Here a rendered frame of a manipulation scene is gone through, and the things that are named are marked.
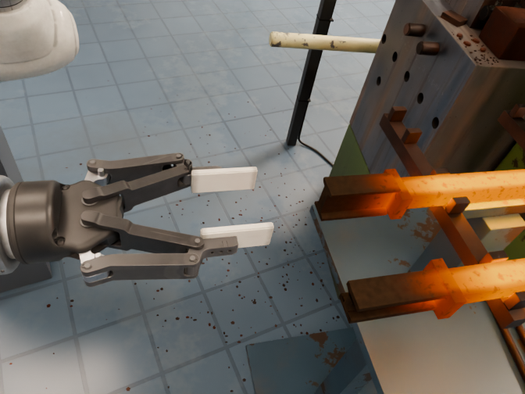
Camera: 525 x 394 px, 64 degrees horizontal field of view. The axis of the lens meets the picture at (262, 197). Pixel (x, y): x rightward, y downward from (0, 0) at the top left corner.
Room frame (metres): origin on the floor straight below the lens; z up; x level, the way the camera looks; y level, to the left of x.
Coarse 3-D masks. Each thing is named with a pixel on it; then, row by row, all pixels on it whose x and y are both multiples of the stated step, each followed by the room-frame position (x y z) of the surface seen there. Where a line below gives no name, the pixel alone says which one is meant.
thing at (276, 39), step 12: (276, 36) 1.24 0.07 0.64; (288, 36) 1.25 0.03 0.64; (300, 36) 1.26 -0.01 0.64; (312, 36) 1.28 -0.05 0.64; (324, 36) 1.29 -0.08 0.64; (336, 36) 1.31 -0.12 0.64; (312, 48) 1.27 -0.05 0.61; (324, 48) 1.28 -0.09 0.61; (336, 48) 1.29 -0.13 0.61; (348, 48) 1.30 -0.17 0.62; (360, 48) 1.31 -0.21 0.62; (372, 48) 1.32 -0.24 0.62
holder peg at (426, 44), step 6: (420, 42) 0.87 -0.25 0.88; (426, 42) 0.87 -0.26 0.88; (432, 42) 0.88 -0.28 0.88; (420, 48) 0.86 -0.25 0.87; (426, 48) 0.86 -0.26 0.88; (432, 48) 0.87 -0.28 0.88; (438, 48) 0.87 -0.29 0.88; (420, 54) 0.86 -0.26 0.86; (426, 54) 0.86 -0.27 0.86; (432, 54) 0.87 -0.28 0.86
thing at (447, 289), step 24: (432, 264) 0.25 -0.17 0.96; (480, 264) 0.26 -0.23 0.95; (504, 264) 0.27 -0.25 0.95; (360, 288) 0.20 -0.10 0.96; (384, 288) 0.21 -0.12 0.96; (408, 288) 0.22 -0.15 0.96; (432, 288) 0.22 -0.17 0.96; (456, 288) 0.23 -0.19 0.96; (480, 288) 0.24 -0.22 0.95; (504, 288) 0.24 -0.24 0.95; (360, 312) 0.20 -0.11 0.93; (384, 312) 0.20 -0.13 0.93; (408, 312) 0.21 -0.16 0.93
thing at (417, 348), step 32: (320, 224) 0.50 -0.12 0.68; (352, 224) 0.51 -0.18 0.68; (384, 224) 0.53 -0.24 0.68; (416, 224) 0.55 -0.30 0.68; (352, 256) 0.44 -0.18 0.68; (384, 256) 0.46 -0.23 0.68; (416, 256) 0.47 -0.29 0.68; (384, 320) 0.33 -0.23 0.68; (416, 320) 0.35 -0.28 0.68; (448, 320) 0.36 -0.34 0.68; (480, 320) 0.37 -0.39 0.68; (384, 352) 0.28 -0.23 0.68; (416, 352) 0.29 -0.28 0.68; (448, 352) 0.31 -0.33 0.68; (480, 352) 0.32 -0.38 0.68; (384, 384) 0.24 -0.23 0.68; (416, 384) 0.25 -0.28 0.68; (448, 384) 0.26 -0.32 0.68; (480, 384) 0.27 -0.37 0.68; (512, 384) 0.28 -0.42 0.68
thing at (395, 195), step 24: (336, 192) 0.31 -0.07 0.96; (360, 192) 0.32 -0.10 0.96; (384, 192) 0.33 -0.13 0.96; (408, 192) 0.34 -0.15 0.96; (432, 192) 0.35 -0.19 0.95; (456, 192) 0.36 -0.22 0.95; (480, 192) 0.37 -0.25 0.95; (504, 192) 0.39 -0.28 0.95; (336, 216) 0.31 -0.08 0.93; (360, 216) 0.32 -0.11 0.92
